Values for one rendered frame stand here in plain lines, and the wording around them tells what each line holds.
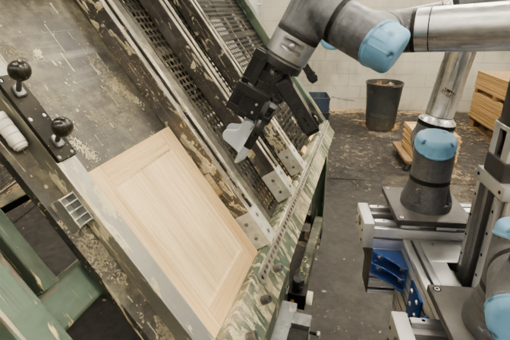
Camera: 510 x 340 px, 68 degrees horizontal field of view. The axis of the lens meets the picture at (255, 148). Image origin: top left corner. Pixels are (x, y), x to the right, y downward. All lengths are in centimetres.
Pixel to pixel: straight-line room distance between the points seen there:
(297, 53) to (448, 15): 25
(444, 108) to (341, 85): 511
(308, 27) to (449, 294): 66
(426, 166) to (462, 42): 58
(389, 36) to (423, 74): 602
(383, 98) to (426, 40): 465
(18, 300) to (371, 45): 65
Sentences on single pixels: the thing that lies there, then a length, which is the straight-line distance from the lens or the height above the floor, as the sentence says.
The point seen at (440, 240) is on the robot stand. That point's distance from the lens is 133.
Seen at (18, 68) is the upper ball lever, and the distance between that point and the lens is 77.
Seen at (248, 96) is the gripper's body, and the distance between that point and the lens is 65.
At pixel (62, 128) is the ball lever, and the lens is 74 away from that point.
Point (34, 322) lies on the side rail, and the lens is 72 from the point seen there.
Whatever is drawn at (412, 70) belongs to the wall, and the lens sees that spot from 655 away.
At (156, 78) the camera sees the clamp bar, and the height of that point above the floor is 143.
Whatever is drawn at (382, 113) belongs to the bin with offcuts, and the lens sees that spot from 541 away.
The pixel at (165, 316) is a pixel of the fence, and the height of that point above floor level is 100.
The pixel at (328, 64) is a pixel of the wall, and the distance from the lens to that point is 629.
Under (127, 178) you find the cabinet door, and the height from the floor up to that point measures 124.
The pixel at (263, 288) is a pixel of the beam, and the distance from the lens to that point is 115.
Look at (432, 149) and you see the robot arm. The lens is 119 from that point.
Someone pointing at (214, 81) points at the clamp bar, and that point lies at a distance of 145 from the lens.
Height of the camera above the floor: 163
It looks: 21 degrees down
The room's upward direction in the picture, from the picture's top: straight up
